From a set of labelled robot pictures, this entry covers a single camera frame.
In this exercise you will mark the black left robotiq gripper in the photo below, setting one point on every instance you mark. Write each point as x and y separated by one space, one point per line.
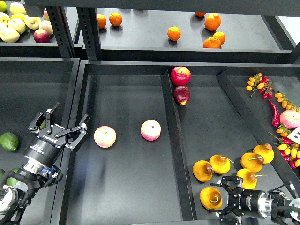
50 141

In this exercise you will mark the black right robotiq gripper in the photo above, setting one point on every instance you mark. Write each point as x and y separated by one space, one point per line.
240 201

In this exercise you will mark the dark green avocado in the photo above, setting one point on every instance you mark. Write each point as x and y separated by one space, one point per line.
12 181

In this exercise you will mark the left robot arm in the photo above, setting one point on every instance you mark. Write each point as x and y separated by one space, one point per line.
17 188

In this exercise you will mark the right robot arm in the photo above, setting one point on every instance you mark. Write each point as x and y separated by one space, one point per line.
278 208

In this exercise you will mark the green avocado top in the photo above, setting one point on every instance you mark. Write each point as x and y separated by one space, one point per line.
43 125

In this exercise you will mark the yellow pear under gripper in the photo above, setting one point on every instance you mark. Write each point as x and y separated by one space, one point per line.
253 162

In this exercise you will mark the green lime-like avocado far left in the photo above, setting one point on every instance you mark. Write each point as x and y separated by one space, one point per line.
9 141

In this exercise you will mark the green avocado bottom left edge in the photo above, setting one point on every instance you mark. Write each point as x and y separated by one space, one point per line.
2 172

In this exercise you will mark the pale yellow pear top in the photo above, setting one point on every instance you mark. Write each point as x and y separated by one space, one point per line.
16 7

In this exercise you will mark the pink apple left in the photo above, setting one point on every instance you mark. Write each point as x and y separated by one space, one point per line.
105 136

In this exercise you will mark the pink apple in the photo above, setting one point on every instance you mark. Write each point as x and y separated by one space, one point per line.
105 136
290 118
150 130

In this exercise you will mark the black left tray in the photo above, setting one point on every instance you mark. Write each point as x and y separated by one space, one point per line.
29 86

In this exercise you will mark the black tray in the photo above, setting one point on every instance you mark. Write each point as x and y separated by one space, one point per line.
29 86
140 182

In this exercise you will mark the cherry tomato bunch bottom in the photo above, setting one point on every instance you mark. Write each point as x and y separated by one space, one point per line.
289 149

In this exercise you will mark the cherry tomato bunch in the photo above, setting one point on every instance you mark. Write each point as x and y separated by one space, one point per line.
260 84
289 149

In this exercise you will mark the white label card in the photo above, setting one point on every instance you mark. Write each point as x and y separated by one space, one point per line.
295 135

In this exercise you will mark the pink apple centre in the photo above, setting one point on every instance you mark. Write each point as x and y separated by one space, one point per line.
150 130

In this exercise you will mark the red apple on shelf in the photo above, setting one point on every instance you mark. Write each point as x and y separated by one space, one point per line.
41 36

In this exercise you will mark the red chili pepper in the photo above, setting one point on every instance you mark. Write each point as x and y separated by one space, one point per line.
275 114

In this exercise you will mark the black middle tray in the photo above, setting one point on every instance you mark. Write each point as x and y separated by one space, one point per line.
140 182

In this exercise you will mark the pink apple far right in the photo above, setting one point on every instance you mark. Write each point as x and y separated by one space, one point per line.
290 118

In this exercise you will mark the pale peach on shelf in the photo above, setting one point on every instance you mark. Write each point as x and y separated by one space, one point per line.
46 25

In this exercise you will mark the yellow apple on shelf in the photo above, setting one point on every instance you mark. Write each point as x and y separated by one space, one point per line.
32 22

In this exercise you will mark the black shelf upright left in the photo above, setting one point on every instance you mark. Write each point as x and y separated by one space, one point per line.
61 30

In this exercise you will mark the pale yellow apple middle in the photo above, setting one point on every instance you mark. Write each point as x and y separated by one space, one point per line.
17 24

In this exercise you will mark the orange tomato bunch middle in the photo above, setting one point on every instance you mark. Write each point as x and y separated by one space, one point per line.
286 103

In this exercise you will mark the orange on shelf left edge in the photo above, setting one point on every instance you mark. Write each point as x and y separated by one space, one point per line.
101 19

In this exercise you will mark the dark red apple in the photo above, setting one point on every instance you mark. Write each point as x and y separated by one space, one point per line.
181 95

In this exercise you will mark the cherry tomato bunch top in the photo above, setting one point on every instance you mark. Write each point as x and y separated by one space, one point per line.
260 84

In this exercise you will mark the green lime on shelf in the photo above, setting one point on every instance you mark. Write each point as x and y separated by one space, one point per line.
3 6

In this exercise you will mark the bright red apple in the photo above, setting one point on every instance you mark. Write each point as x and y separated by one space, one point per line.
180 76

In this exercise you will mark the orange on shelf centre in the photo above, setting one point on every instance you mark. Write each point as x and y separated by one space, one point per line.
174 33

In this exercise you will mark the black shelf upright post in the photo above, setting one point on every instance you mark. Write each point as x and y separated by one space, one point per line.
88 23

